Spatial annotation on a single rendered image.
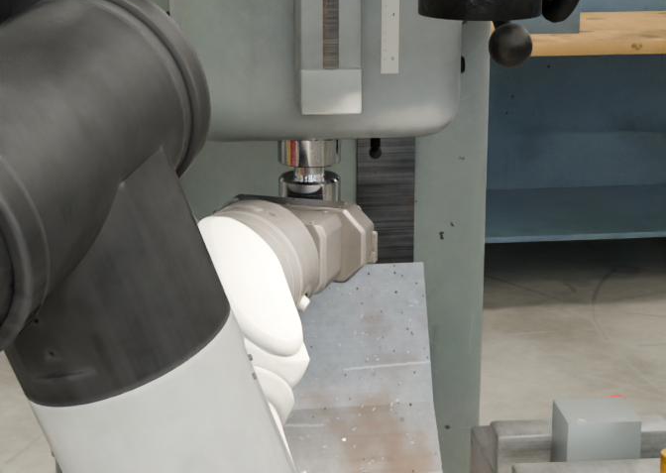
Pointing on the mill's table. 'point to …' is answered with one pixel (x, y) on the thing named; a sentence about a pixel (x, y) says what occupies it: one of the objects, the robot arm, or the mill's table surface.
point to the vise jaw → (592, 466)
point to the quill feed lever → (509, 44)
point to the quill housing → (284, 83)
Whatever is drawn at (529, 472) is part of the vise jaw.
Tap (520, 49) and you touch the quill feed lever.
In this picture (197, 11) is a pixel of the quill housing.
